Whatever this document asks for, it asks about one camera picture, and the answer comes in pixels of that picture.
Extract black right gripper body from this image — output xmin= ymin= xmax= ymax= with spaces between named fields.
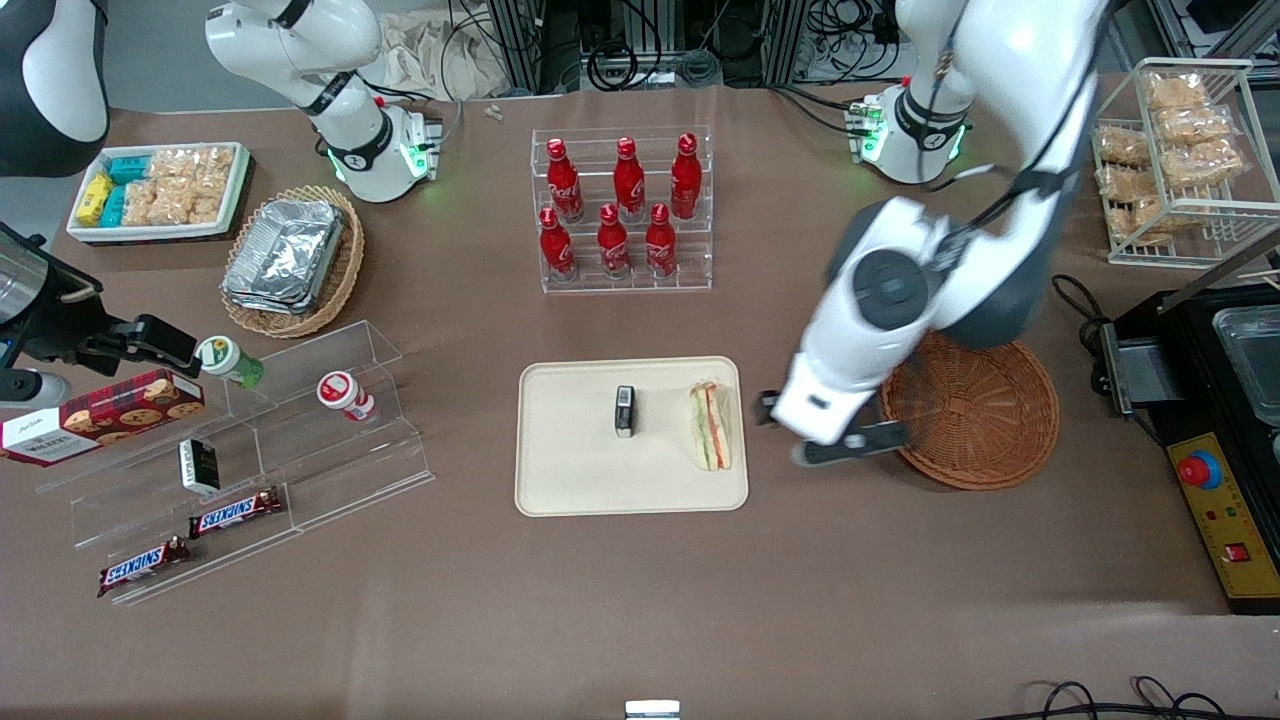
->
xmin=15 ymin=268 xmax=126 ymax=363

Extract triangle sandwich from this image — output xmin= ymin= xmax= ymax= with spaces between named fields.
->
xmin=688 ymin=380 xmax=734 ymax=472

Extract round brown wicker basket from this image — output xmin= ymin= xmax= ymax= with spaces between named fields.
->
xmin=878 ymin=330 xmax=1061 ymax=492

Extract oval brown wicker basket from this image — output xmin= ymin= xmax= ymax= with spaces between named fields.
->
xmin=220 ymin=185 xmax=366 ymax=339

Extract beige plastic tray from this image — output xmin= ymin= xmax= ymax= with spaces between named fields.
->
xmin=514 ymin=356 xmax=750 ymax=518

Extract green capped drink bottle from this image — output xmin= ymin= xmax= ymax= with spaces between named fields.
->
xmin=196 ymin=335 xmax=266 ymax=389

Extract red tartan cookie box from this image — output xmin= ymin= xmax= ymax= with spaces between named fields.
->
xmin=0 ymin=368 xmax=206 ymax=468

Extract white rectangular plastic bin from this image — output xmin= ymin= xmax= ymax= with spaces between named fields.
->
xmin=65 ymin=142 xmax=253 ymax=246

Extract yellow snack packet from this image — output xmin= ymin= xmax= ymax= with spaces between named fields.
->
xmin=75 ymin=172 xmax=113 ymax=227

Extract small black white box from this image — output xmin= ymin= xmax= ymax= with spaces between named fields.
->
xmin=178 ymin=438 xmax=222 ymax=497

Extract clear acrylic bottle rack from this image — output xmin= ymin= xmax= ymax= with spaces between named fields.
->
xmin=530 ymin=125 xmax=714 ymax=295

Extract aluminium foil container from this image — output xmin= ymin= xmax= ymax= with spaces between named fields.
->
xmin=228 ymin=198 xmax=346 ymax=301

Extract snickers chocolate bar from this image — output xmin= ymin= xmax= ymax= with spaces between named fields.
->
xmin=97 ymin=536 xmax=191 ymax=599
xmin=188 ymin=486 xmax=284 ymax=540

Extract red capped drink bottle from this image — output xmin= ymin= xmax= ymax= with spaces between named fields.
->
xmin=317 ymin=370 xmax=376 ymax=422

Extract red cola bottle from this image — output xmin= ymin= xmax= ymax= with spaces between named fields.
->
xmin=538 ymin=207 xmax=578 ymax=283
xmin=545 ymin=138 xmax=584 ymax=223
xmin=612 ymin=136 xmax=647 ymax=223
xmin=670 ymin=132 xmax=703 ymax=219
xmin=645 ymin=202 xmax=678 ymax=279
xmin=597 ymin=203 xmax=632 ymax=281

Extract clear acrylic stepped shelf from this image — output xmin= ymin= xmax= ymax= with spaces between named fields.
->
xmin=35 ymin=320 xmax=436 ymax=607

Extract rice cracker snack bag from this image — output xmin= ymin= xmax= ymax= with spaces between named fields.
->
xmin=1110 ymin=195 xmax=1173 ymax=243
xmin=1155 ymin=105 xmax=1233 ymax=147
xmin=1100 ymin=165 xmax=1161 ymax=203
xmin=1095 ymin=125 xmax=1152 ymax=167
xmin=1165 ymin=140 xmax=1247 ymax=188
xmin=1145 ymin=70 xmax=1212 ymax=110

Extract crumpled white cloth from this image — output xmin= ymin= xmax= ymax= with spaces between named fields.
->
xmin=375 ymin=10 xmax=511 ymax=101

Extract black machine power cable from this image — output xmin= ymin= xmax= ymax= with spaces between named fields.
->
xmin=1050 ymin=273 xmax=1117 ymax=401

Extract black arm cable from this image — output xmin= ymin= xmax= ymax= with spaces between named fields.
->
xmin=920 ymin=0 xmax=1116 ymax=261

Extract aluminium equipment frame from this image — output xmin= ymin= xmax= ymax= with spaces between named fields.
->
xmin=485 ymin=0 xmax=901 ymax=96

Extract coiled black cable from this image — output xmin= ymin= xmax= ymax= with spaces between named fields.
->
xmin=585 ymin=40 xmax=641 ymax=93

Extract black floor cables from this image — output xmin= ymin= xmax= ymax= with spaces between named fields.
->
xmin=1005 ymin=675 xmax=1280 ymax=720

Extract white wire rack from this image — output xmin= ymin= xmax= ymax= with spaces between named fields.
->
xmin=1095 ymin=58 xmax=1280 ymax=269

